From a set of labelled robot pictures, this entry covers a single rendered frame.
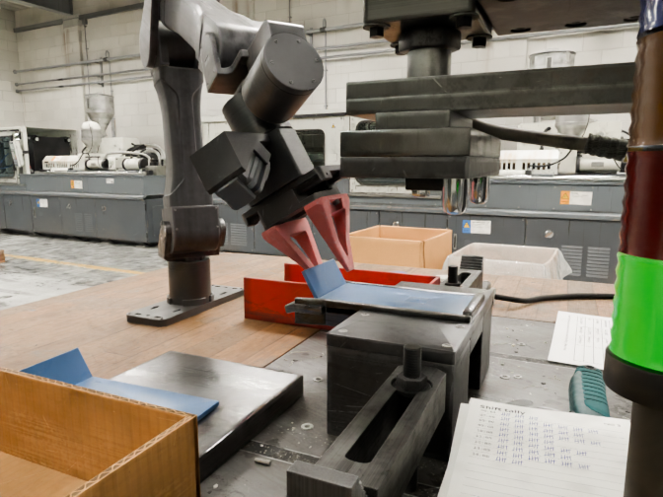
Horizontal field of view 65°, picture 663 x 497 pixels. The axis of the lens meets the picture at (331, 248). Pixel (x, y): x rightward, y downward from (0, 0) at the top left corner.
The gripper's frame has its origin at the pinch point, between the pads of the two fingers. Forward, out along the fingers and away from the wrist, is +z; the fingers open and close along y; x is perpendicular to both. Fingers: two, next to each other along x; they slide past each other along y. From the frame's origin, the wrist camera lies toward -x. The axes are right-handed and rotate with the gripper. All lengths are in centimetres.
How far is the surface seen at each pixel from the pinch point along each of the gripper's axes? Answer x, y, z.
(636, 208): -27.4, 24.6, 3.0
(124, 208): 477, -483, -209
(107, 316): 5.4, -38.7, -9.1
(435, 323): -5.6, 9.0, 7.9
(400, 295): 0.8, 4.8, 5.2
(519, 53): 642, 30, -135
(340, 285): 2.0, -1.1, 1.8
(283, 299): 12.5, -15.1, 0.3
